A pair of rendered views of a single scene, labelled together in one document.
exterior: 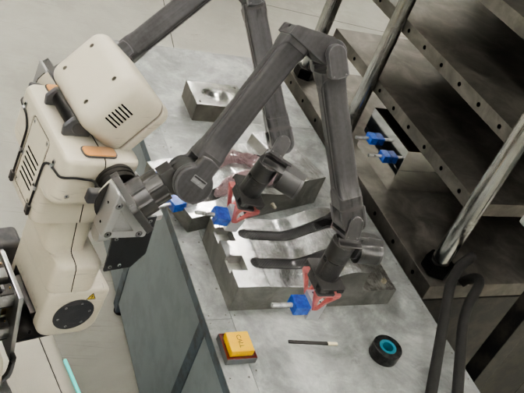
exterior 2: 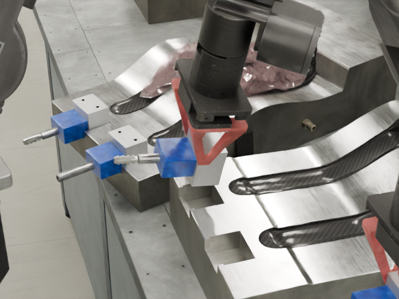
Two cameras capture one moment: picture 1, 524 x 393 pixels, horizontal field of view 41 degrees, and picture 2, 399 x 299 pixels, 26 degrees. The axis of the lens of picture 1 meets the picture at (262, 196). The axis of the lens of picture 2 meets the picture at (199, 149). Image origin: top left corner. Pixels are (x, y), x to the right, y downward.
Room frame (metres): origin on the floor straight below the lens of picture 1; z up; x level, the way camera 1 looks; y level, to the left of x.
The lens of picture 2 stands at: (0.63, -0.17, 1.55)
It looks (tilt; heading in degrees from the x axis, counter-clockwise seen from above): 34 degrees down; 15
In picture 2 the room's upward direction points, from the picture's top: straight up
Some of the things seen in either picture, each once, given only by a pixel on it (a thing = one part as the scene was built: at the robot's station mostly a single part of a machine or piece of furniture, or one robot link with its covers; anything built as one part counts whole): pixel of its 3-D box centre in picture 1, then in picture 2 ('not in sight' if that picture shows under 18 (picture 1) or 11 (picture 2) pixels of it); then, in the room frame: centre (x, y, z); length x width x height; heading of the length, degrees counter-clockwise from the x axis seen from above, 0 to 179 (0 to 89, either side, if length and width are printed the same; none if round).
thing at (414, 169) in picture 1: (434, 152); not in sight; (2.43, -0.54, 0.87); 0.50 x 0.27 x 0.17; 123
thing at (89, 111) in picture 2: not in sight; (63, 128); (1.62, 0.31, 0.85); 0.13 x 0.05 x 0.05; 140
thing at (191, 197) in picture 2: (223, 238); (200, 206); (1.47, 0.05, 0.87); 0.05 x 0.05 x 0.04; 33
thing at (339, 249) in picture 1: (342, 249); not in sight; (1.29, -0.22, 1.12); 0.07 x 0.06 x 0.07; 116
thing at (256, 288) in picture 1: (303, 255); (382, 203); (1.54, -0.17, 0.87); 0.50 x 0.26 x 0.14; 123
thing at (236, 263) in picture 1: (235, 267); (228, 260); (1.38, -0.01, 0.87); 0.05 x 0.05 x 0.04; 33
